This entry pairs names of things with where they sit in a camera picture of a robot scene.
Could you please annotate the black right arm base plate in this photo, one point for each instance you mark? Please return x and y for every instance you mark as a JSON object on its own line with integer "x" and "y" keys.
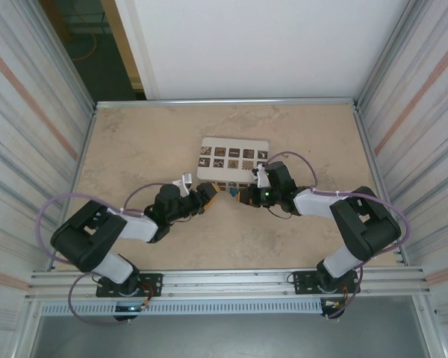
{"x": 302, "y": 281}

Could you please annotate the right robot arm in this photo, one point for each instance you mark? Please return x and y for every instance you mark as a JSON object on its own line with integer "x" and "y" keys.
{"x": 366, "y": 223}

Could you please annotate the blue padlock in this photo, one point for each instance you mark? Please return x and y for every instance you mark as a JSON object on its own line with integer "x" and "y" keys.
{"x": 232, "y": 192}

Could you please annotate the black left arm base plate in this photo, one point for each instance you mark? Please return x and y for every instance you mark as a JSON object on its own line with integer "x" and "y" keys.
{"x": 151, "y": 283}

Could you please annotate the wooden door frame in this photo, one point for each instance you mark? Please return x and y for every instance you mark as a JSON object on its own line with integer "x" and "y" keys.
{"x": 125, "y": 41}

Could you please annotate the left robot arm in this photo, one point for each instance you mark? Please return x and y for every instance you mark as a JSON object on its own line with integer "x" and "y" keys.
{"x": 86, "y": 238}

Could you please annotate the aluminium frame rail with base plates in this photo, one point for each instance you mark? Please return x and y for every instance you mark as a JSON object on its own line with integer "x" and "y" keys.
{"x": 227, "y": 279}

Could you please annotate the white box with picture tiles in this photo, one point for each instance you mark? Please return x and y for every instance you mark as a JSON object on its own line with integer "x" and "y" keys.
{"x": 231, "y": 158}

